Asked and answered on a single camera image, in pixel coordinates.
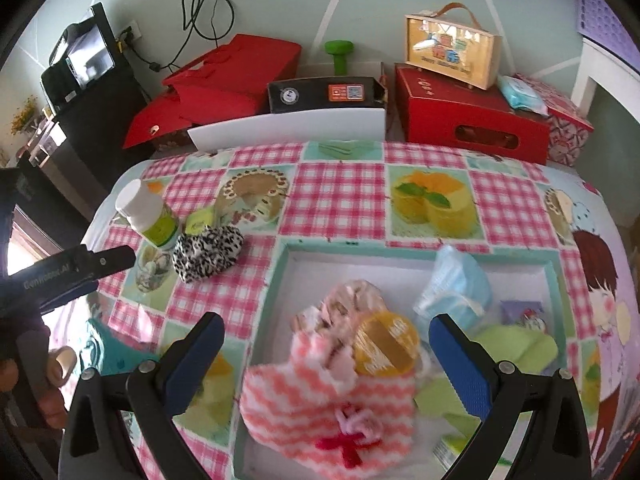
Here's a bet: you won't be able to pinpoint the light green cloth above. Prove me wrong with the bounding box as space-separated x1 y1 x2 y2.
415 322 558 421

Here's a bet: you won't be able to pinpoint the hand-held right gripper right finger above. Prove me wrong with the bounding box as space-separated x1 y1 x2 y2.
428 312 593 480

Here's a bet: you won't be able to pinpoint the yellow suitcase shaped box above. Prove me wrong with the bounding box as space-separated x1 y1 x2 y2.
404 2 502 91

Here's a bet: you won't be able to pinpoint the purple plastic basket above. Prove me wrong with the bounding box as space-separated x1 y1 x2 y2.
575 0 633 53

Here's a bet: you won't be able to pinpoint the person's left hand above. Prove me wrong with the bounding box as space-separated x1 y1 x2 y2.
30 346 78 431

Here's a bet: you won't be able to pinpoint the red pink hair ornament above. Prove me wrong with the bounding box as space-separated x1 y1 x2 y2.
315 405 386 468

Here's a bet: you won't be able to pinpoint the white side table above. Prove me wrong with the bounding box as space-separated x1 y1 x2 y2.
570 37 640 121

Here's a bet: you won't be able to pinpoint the black monitor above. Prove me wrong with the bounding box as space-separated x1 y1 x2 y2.
41 2 117 108

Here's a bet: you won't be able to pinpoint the teal cardboard tray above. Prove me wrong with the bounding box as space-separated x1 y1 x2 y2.
234 237 573 480

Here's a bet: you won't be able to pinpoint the red patterned tissue box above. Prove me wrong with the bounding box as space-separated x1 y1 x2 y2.
515 74 596 167

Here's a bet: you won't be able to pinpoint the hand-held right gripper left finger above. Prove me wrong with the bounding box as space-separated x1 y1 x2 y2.
59 311 226 480

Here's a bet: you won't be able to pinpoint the white chair back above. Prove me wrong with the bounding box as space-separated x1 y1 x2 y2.
187 106 387 152

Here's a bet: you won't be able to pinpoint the teal plastic storage box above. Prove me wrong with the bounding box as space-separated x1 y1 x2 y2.
80 317 161 376

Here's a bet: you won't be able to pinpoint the pink white striped fuzzy sock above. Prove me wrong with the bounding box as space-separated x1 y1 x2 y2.
239 332 418 471

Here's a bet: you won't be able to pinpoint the green tissue packet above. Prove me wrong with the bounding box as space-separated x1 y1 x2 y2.
184 208 217 236

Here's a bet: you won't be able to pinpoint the purple tissue packet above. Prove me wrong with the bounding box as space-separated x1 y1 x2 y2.
500 300 546 333

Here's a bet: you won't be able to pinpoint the dark floral box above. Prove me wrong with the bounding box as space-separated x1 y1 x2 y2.
150 130 196 153

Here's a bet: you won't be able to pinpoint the black white spotted scrunchie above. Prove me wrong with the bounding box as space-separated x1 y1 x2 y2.
171 225 246 283

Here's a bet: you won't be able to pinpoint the blue face mask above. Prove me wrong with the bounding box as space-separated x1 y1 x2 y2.
412 246 493 331

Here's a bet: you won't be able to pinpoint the green dumbbell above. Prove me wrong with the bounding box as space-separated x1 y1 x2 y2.
324 40 355 78

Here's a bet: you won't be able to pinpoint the black cabinet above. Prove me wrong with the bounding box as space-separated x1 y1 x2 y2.
37 57 151 196

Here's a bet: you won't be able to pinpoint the wet wipes pack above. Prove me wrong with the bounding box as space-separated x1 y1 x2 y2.
496 75 550 113

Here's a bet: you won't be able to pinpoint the yellow flowers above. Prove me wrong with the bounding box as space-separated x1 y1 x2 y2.
10 97 38 136

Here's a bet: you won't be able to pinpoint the large red gift box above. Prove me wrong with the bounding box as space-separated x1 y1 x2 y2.
162 34 302 116

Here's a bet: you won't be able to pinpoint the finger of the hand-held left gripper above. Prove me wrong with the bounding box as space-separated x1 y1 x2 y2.
81 245 137 279
36 279 101 317

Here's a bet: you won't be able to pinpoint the white pill bottle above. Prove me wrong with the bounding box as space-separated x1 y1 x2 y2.
115 178 181 252

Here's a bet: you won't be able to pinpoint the pink checked printed tablecloth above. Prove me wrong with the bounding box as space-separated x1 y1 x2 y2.
50 140 640 480

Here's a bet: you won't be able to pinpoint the black box with orange label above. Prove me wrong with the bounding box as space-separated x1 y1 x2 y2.
266 76 388 113

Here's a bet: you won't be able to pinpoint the yellow heart shaped container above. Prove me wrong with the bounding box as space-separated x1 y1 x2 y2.
352 311 421 376

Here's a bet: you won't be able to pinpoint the white green packet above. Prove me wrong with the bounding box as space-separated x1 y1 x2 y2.
432 435 471 473

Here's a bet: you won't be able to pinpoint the red box with window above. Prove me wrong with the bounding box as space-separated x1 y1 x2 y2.
394 62 552 165

